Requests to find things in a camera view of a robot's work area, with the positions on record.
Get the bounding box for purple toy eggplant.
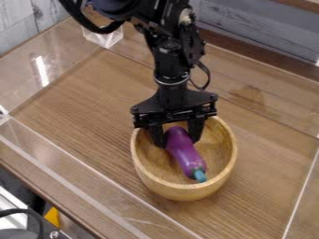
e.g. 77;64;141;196
164;126;207;183

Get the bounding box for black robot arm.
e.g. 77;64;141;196
59;0;217;148

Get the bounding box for black cable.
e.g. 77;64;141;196
188;60;212;91

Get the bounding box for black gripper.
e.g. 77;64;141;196
129;81;219;148

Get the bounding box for clear acrylic tray enclosure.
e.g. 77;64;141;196
0;20;319;239

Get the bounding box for brown wooden bowl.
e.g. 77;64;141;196
131;117;237;201

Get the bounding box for yellow black device corner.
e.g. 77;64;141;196
27;206;72;239

